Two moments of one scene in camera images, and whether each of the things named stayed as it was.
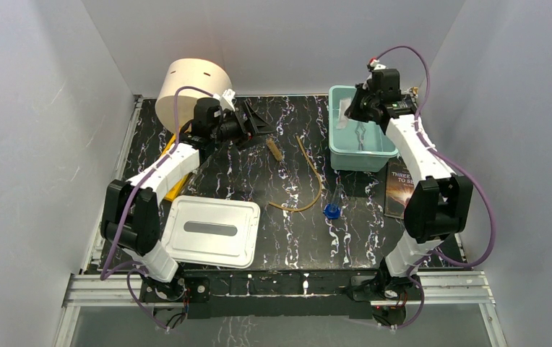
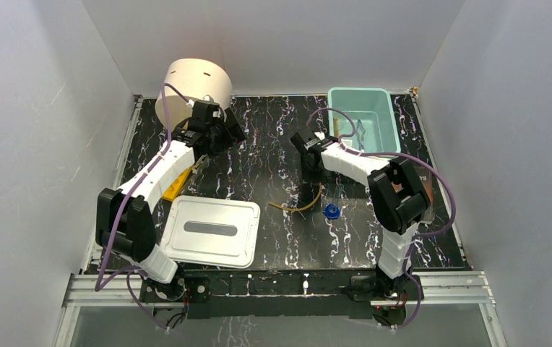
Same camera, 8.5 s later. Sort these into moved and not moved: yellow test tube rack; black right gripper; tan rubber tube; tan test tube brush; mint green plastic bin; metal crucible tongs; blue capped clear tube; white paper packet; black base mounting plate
Moved: white paper packet; tan test tube brush; black right gripper
Not moved: yellow test tube rack; mint green plastic bin; metal crucible tongs; tan rubber tube; blue capped clear tube; black base mounting plate
